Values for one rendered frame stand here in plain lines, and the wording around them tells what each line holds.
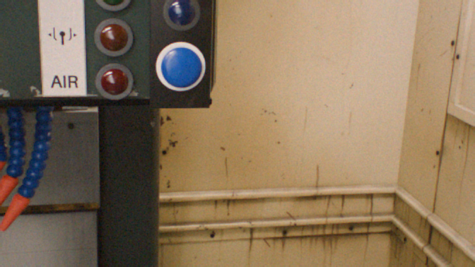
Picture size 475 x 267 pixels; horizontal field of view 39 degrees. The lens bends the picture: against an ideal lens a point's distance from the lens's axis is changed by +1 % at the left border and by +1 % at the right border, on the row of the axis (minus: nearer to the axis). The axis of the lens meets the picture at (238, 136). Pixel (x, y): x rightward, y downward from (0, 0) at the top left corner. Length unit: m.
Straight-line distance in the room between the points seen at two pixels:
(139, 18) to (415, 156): 1.28
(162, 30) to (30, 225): 0.79
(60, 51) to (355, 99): 1.26
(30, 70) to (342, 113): 1.26
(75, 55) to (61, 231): 0.77
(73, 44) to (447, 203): 1.21
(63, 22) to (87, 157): 0.70
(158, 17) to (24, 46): 0.09
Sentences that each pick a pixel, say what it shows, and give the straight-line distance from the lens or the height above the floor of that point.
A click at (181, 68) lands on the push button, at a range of 0.49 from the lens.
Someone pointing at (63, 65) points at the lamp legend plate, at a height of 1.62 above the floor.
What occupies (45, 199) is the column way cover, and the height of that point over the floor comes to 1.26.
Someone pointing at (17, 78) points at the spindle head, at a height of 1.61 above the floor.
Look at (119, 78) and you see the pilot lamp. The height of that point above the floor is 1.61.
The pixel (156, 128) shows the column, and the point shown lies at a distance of 1.22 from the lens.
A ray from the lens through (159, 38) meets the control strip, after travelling 0.49.
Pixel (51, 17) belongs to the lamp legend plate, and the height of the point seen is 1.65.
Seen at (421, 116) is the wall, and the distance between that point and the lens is 1.67.
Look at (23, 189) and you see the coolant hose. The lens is 0.70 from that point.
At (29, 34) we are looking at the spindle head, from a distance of 0.49.
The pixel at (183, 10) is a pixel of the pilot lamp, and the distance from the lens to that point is 0.48.
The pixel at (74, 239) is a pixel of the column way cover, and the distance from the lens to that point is 1.24.
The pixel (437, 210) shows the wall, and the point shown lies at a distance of 1.63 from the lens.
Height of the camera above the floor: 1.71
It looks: 17 degrees down
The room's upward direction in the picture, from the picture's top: 2 degrees clockwise
